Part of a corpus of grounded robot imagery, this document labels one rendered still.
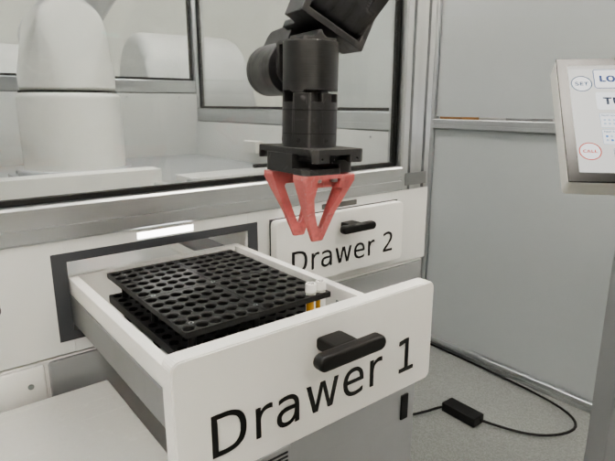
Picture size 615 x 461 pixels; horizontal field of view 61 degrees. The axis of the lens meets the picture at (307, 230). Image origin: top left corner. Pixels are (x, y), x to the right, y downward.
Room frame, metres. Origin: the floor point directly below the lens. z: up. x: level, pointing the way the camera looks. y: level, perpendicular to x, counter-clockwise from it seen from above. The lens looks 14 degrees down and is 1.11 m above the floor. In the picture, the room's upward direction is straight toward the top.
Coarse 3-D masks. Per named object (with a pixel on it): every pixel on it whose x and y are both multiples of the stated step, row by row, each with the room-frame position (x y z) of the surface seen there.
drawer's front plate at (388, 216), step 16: (352, 208) 0.89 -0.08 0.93; (368, 208) 0.90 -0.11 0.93; (384, 208) 0.92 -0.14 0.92; (400, 208) 0.95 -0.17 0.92; (272, 224) 0.79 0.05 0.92; (336, 224) 0.85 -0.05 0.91; (384, 224) 0.93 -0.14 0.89; (400, 224) 0.95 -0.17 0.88; (272, 240) 0.79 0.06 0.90; (288, 240) 0.79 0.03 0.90; (304, 240) 0.81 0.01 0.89; (336, 240) 0.85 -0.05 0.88; (352, 240) 0.88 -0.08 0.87; (368, 240) 0.90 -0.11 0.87; (384, 240) 0.93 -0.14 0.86; (400, 240) 0.95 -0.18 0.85; (272, 256) 0.79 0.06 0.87; (288, 256) 0.79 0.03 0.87; (320, 256) 0.83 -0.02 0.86; (336, 256) 0.85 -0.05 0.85; (352, 256) 0.88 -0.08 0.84; (368, 256) 0.90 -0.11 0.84; (384, 256) 0.93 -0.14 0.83; (320, 272) 0.83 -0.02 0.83; (336, 272) 0.85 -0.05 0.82
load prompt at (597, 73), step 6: (594, 72) 1.14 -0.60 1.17; (600, 72) 1.14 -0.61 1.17; (606, 72) 1.13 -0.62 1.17; (612, 72) 1.13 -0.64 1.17; (594, 78) 1.13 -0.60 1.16; (600, 78) 1.13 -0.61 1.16; (606, 78) 1.13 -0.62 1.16; (612, 78) 1.12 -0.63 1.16; (594, 84) 1.12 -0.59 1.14; (600, 84) 1.12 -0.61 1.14; (606, 84) 1.11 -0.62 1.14; (612, 84) 1.11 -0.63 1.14
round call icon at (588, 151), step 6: (582, 144) 1.03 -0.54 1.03; (588, 144) 1.03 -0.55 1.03; (594, 144) 1.03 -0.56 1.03; (600, 144) 1.03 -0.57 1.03; (582, 150) 1.02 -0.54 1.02; (588, 150) 1.02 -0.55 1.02; (594, 150) 1.02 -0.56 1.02; (600, 150) 1.02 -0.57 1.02; (582, 156) 1.01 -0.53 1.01; (588, 156) 1.01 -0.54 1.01; (594, 156) 1.01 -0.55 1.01; (600, 156) 1.01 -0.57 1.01
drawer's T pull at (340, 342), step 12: (324, 336) 0.41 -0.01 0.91; (336, 336) 0.41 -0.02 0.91; (348, 336) 0.41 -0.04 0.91; (372, 336) 0.41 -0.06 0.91; (324, 348) 0.40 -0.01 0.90; (336, 348) 0.39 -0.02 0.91; (348, 348) 0.39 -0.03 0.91; (360, 348) 0.39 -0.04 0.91; (372, 348) 0.40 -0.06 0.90; (324, 360) 0.37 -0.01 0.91; (336, 360) 0.38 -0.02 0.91; (348, 360) 0.39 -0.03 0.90
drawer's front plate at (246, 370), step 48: (384, 288) 0.48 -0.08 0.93; (432, 288) 0.51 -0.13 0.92; (240, 336) 0.38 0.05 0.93; (288, 336) 0.39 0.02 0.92; (384, 336) 0.47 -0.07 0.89; (192, 384) 0.34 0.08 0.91; (240, 384) 0.36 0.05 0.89; (288, 384) 0.39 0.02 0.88; (384, 384) 0.47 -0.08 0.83; (192, 432) 0.34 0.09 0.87; (288, 432) 0.39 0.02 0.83
